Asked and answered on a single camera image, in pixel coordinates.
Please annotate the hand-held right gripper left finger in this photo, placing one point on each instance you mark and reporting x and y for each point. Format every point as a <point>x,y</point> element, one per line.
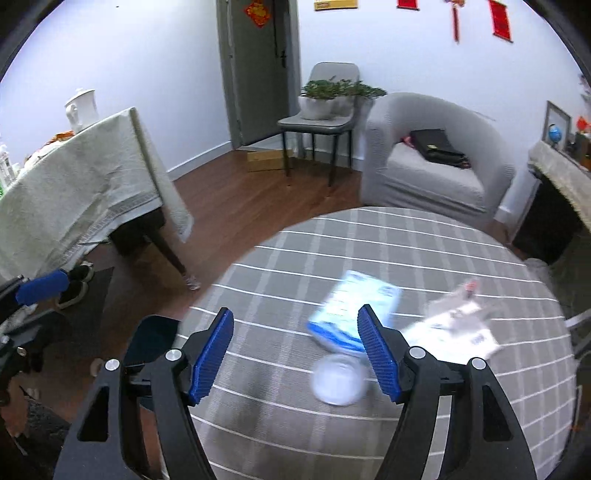
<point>212,355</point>

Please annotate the small red flags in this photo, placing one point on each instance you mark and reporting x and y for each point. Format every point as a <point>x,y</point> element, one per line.
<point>583,123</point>

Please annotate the black bag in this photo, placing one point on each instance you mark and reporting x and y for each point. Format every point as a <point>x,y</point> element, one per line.
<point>438,147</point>

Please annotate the beige tablecloth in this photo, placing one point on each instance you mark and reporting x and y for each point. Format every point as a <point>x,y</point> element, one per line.
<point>87,194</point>

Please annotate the white kettle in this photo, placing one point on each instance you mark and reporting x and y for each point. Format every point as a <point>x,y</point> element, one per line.
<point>82,110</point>

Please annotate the red diamond door decoration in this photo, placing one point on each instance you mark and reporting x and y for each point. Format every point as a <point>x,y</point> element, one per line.
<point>258,14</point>

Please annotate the small red cloth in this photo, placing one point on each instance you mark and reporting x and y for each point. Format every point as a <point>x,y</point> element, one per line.
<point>408,140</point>

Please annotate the potted plant in white pot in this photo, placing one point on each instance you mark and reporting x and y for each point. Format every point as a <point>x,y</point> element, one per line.
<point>318,104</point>

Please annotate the white printed paper wrapper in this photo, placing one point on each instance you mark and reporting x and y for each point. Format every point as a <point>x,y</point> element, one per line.
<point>455,327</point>

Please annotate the red knot wall hanging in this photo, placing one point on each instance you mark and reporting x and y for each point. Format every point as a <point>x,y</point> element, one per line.
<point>456,21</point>

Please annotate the grey dining chair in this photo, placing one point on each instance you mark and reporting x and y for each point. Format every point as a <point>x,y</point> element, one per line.
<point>323,122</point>

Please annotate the grey door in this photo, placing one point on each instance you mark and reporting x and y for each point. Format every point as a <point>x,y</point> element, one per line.
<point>258,78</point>

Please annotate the dark wooden table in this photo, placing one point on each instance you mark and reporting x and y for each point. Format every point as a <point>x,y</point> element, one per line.
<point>171,256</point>

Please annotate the orange packet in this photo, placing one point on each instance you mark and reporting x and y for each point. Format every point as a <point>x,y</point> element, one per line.
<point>60,136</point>

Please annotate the grey armchair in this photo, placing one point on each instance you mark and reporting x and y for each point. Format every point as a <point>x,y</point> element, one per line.
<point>438,184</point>

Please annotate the dark shoe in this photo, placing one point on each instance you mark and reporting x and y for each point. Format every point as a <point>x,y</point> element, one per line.
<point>83,272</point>
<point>74,293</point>

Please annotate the small red scrap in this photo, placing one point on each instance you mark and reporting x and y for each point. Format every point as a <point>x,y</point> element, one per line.
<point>471,286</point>

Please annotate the grey fuzzy clothing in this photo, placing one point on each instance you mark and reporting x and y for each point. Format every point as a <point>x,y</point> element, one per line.
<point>32,438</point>

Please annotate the blue white tissue pack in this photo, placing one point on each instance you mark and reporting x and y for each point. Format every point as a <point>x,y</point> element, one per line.
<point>341,309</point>

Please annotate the grey checked tablecloth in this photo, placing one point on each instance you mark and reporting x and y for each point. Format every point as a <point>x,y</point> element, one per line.
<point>286,258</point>

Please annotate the picture frame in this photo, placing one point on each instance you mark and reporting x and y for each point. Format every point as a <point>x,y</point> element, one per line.
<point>556,113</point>

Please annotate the flat cardboard box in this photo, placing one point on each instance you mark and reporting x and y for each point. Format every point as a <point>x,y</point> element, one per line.
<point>268,160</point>

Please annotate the potted green plant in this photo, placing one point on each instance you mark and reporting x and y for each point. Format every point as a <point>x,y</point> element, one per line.
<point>367,91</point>

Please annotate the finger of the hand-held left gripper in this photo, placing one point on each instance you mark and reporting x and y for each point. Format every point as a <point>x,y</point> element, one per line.
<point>30,328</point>
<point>44,287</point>

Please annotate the white round lid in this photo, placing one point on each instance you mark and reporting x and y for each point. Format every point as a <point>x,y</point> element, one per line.
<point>339,381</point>

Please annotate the red wall scroll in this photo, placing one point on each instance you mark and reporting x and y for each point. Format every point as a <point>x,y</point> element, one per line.
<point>407,3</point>
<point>500,21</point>

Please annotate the side counter with lace cloth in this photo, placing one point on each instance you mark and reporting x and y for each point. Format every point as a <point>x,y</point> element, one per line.
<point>561,175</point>

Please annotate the small blue globe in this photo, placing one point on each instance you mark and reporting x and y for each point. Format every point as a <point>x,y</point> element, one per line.
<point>555,134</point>

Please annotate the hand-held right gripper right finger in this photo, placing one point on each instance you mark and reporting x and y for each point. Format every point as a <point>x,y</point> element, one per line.
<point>376,350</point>

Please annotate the dark counter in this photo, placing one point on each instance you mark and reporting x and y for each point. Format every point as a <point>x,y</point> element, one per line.
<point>542,221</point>

